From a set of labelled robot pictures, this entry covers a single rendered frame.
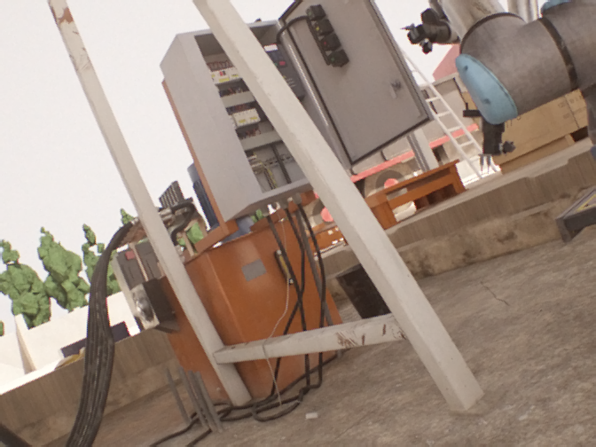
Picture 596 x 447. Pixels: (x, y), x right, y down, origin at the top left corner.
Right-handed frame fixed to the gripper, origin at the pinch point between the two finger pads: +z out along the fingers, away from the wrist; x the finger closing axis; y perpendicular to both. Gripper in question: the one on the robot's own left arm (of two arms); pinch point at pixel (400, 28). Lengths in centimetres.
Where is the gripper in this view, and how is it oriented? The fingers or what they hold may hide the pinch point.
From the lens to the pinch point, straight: 173.4
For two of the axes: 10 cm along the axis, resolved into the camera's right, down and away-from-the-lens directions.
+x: -5.4, 2.6, 8.0
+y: 4.1, 9.1, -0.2
